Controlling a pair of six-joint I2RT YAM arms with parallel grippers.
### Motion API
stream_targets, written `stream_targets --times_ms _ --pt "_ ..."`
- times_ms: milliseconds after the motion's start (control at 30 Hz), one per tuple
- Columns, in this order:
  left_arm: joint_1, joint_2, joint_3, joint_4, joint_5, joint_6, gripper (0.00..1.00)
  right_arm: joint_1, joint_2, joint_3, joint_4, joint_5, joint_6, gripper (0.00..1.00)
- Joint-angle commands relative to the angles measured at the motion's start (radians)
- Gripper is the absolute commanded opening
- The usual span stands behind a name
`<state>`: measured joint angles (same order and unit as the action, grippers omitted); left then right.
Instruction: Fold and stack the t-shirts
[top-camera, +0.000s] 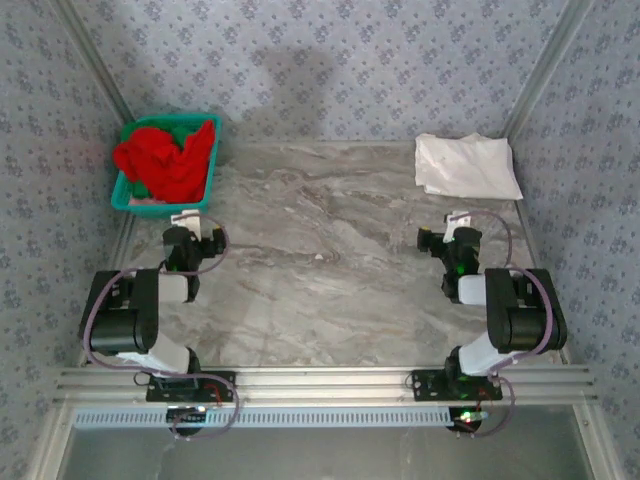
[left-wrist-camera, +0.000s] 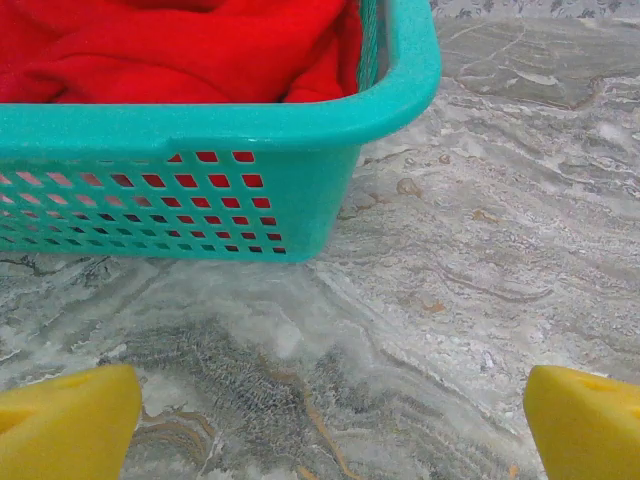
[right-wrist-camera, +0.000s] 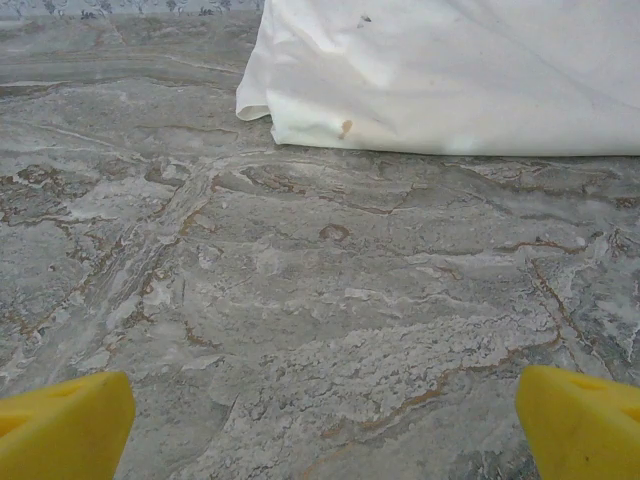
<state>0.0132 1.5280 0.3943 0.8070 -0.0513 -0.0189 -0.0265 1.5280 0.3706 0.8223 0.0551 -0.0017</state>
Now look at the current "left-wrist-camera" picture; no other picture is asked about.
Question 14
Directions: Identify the teal plastic laundry basket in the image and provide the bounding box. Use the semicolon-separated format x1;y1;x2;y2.
0;0;444;265

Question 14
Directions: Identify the red t-shirt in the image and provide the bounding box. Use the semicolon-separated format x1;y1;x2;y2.
0;0;364;254

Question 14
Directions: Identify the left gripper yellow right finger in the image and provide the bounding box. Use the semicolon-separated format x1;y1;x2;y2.
523;364;640;480

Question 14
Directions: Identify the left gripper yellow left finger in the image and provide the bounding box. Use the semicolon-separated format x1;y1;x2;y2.
0;363;144;480

